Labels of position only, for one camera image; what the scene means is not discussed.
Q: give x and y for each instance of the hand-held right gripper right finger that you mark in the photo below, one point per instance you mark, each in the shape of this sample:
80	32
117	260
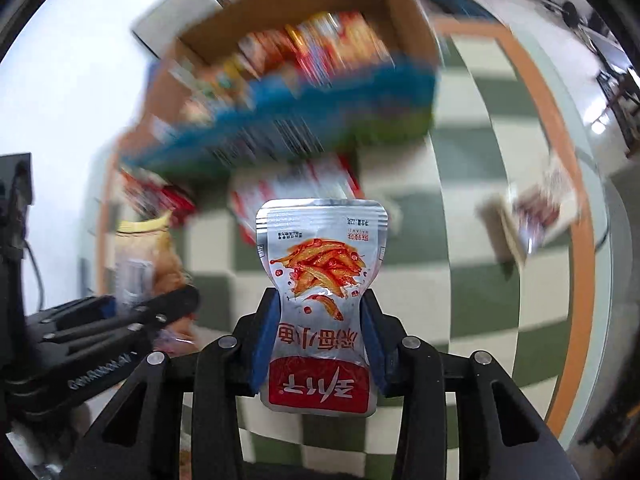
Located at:
374	340

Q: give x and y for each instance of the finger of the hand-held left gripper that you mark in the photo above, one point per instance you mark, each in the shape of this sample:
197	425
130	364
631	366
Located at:
102	304
150	317

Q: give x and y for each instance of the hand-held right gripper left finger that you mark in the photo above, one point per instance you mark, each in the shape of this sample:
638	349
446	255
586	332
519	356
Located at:
262	340

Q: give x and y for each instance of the yellow white snack packet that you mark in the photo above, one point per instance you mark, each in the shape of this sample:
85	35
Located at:
145	260

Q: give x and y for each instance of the silver red fish snack packet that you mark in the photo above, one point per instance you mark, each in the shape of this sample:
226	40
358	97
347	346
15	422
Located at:
320	260

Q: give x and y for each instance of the cardboard box blue front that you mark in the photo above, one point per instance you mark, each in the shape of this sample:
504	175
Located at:
300	120

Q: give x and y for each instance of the orange panda snack packet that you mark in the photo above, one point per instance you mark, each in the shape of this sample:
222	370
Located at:
265	52

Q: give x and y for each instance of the large red yellow snack packet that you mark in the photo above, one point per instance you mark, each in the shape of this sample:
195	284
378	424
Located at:
345	40

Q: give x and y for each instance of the red triangular snack packet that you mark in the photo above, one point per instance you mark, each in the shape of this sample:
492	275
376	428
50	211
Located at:
160	200

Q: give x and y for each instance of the flat red white packet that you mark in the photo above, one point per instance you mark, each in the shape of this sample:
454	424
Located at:
300	180

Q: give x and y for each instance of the brown biscuit stick packet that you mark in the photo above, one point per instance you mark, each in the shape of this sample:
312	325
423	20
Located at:
540	205

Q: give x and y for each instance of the dark wooden chair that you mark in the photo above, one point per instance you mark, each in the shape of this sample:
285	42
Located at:
615	95

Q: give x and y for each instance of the white chair black frame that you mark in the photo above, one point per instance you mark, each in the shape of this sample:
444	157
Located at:
175	15

